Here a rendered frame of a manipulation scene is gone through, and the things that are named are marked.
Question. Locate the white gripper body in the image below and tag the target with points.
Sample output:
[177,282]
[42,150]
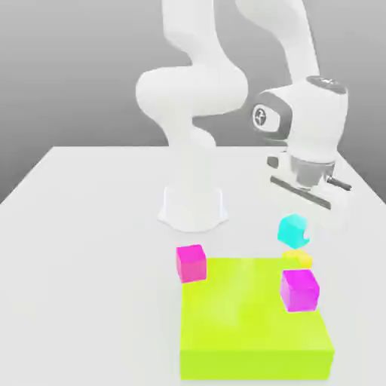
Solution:
[328,215]

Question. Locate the small cyan cube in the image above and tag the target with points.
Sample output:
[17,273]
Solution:
[291,230]

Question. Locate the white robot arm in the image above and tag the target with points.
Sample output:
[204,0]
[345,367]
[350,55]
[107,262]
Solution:
[193,90]

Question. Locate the small yellow cube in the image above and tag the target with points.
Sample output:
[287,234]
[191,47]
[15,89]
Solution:
[303,258]

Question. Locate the small magenta cube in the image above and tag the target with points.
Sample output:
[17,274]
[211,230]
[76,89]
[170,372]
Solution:
[298,291]

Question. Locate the small pink cube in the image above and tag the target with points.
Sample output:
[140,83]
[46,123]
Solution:
[191,264]

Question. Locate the large lime green box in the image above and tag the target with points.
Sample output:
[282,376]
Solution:
[247,325]

